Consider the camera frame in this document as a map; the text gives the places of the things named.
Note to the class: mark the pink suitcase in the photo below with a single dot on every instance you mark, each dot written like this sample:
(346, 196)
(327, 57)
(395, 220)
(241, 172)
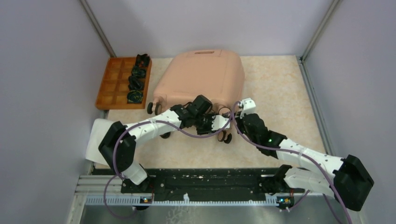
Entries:
(216, 74)

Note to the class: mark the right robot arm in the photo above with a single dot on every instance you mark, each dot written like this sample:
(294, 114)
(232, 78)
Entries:
(346, 179)

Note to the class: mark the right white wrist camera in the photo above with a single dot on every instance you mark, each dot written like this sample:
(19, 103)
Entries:
(247, 106)

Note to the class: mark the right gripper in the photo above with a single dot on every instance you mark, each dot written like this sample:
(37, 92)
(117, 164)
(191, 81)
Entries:
(238, 121)

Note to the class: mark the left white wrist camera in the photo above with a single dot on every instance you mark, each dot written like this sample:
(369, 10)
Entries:
(220, 122)

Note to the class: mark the rolled dark tie top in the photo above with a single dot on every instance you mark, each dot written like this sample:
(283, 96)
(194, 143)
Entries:
(142, 61)

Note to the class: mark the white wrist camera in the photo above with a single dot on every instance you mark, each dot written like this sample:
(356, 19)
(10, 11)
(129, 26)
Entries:
(247, 106)
(220, 122)

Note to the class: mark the wooden compartment tray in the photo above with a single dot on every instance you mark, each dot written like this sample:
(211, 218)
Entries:
(112, 94)

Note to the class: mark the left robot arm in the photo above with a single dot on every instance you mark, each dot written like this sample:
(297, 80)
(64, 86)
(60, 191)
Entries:
(120, 141)

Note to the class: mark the white cloth under left arm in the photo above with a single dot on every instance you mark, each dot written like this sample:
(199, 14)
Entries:
(99, 129)

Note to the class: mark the rolled yellow green tie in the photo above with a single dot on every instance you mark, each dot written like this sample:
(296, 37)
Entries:
(134, 97)

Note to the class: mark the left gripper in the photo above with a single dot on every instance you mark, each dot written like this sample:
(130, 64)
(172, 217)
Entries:
(201, 131)

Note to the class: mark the rolled green patterned tie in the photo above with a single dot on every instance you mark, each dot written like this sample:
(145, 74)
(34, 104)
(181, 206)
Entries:
(138, 72)

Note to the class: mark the rolled dark brown tie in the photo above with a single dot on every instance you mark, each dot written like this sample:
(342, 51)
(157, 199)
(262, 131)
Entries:
(135, 84)

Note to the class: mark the aluminium rail frame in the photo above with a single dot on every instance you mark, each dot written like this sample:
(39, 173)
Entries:
(98, 199)

